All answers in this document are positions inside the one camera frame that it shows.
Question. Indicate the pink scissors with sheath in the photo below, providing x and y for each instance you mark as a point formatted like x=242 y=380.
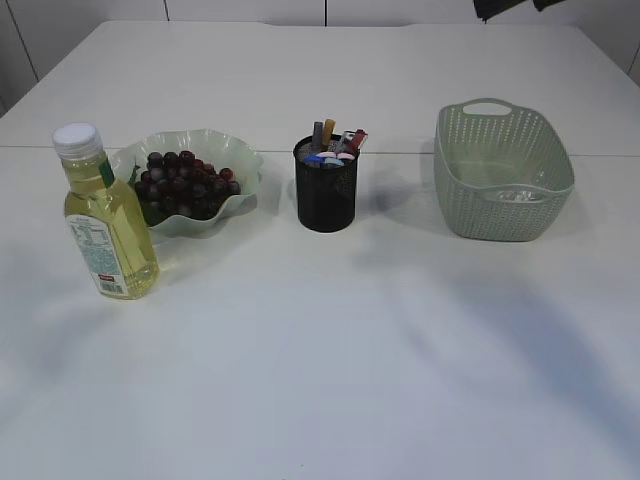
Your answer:
x=335 y=156

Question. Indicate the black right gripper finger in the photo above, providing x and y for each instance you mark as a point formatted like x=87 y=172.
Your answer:
x=487 y=9
x=541 y=5

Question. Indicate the clear plastic ruler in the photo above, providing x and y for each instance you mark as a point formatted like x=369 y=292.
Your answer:
x=344 y=141

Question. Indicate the light green woven basket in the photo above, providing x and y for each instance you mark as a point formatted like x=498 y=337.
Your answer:
x=485 y=145

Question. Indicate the blue scissors with sheath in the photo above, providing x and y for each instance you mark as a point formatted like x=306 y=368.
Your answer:
x=315 y=162

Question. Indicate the gold glitter marker pen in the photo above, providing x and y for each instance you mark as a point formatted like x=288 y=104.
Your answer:
x=327 y=132

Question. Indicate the light green wavy plate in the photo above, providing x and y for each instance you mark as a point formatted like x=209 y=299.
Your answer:
x=219 y=149

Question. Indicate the yellow tea plastic bottle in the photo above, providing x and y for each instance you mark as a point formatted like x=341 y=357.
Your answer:
x=104 y=216

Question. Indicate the purple red grape bunch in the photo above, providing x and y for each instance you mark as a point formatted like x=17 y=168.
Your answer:
x=180 y=184

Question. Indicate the black mesh pen cup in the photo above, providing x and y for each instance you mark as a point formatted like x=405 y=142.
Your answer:
x=326 y=198

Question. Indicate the clear plastic sheet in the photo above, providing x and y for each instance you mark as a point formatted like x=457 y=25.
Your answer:
x=518 y=196

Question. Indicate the red glitter marker pen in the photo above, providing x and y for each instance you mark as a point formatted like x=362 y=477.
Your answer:
x=356 y=142

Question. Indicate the silver glitter marker pen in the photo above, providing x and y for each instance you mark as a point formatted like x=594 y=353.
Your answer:
x=317 y=136

